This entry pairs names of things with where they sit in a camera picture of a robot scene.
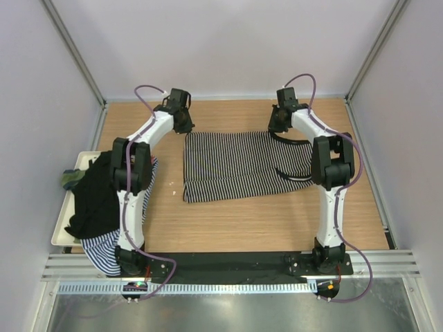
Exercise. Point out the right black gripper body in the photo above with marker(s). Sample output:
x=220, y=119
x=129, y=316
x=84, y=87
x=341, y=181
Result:
x=275, y=123

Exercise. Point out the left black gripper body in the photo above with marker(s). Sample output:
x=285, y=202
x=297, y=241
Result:
x=187, y=124

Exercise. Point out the green striped garment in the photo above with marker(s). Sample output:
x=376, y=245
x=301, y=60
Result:
x=71, y=177

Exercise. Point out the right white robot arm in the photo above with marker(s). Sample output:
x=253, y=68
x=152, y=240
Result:
x=332, y=169

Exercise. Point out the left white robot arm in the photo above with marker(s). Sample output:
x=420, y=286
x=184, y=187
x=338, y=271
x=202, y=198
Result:
x=132, y=170

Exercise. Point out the blue white striped tank top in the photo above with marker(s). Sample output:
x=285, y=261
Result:
x=101, y=249

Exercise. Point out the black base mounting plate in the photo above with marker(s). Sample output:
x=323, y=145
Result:
x=235, y=268

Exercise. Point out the white slotted cable duct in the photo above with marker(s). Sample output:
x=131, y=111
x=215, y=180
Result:
x=136, y=288

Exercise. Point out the white plastic tray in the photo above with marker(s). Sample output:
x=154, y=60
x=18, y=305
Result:
x=60, y=236

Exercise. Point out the black white striped tank top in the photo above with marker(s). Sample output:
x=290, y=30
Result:
x=227, y=166

